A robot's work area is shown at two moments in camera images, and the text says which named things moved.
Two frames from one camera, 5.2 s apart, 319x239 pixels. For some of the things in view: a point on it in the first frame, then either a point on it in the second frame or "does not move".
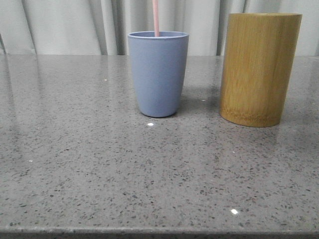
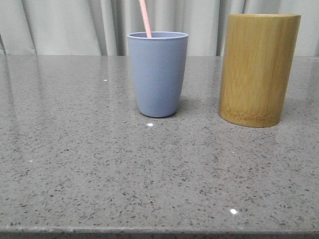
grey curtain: [101, 27] does not move
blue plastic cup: [159, 65] does not move
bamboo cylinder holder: [259, 52] does not move
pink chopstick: [155, 9] to [145, 18]
